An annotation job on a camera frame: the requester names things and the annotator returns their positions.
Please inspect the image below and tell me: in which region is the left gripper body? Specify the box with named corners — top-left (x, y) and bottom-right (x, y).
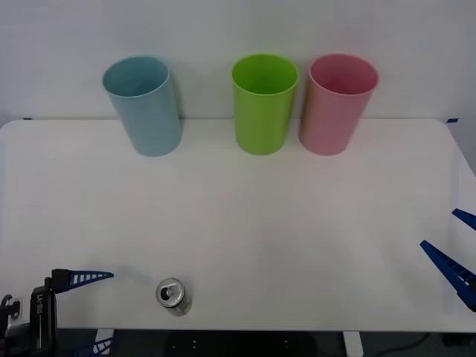
top-left (22, 276), bottom-right (60, 357)

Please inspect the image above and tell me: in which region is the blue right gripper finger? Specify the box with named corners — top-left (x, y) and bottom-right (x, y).
top-left (419, 239), bottom-right (476, 312)
top-left (451, 208), bottom-right (476, 231)

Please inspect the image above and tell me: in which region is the pale blue plastic bin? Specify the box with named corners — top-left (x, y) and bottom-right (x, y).
top-left (101, 55), bottom-right (183, 158)

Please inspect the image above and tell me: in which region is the green plastic bin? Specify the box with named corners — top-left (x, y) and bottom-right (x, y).
top-left (231, 53), bottom-right (300, 156)

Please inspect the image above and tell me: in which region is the pink plastic bin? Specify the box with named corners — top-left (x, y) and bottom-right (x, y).
top-left (297, 53), bottom-right (381, 156)

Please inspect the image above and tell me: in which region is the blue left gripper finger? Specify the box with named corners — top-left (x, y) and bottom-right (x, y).
top-left (73, 332), bottom-right (120, 357)
top-left (51, 268), bottom-right (115, 295)

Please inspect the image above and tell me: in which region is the black box on floor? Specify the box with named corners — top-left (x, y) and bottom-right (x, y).
top-left (442, 333), bottom-right (476, 347)

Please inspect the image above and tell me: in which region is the silver drink can dark label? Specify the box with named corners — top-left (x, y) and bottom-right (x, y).
top-left (155, 277), bottom-right (193, 318)

